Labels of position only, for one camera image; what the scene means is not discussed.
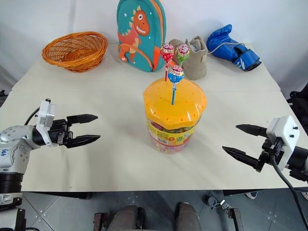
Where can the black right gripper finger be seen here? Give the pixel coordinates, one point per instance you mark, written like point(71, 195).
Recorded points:
point(239, 155)
point(251, 130)

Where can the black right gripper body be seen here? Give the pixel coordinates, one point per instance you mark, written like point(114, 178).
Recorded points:
point(267, 154)

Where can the green wrapped lollipop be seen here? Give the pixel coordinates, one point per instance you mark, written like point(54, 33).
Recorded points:
point(182, 54)

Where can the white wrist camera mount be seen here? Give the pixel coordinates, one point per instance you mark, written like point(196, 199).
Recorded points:
point(45, 115)
point(285, 136)

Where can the beige suede boot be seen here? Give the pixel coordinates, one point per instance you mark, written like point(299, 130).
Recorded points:
point(195, 60)

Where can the orange wicker basket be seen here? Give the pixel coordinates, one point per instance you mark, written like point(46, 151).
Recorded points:
point(74, 51)

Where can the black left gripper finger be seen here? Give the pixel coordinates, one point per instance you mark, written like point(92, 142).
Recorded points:
point(83, 118)
point(83, 140)

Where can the clear lollipop jar yellow lid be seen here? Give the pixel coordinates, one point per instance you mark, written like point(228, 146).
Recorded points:
point(174, 113)

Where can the blue wrapped lollipop blue stick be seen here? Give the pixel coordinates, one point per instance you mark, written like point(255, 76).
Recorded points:
point(175, 79)

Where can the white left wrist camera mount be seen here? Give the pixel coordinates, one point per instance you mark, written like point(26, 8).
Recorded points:
point(45, 115)

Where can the red wrapped lollipop pink stick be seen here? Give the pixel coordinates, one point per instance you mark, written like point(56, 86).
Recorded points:
point(167, 56)

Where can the black equipment beside table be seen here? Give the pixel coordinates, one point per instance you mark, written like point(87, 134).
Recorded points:
point(299, 101)

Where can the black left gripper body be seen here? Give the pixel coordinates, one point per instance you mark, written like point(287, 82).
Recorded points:
point(59, 132)

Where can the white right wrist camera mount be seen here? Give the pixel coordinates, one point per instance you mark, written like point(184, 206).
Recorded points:
point(285, 136)

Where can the blue boxing glove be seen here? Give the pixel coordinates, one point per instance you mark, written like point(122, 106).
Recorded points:
point(232, 48)

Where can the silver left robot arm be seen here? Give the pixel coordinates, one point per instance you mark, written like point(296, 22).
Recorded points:
point(14, 142)

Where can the teal dinosaur backpack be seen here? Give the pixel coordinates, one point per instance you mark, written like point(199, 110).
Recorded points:
point(140, 36)

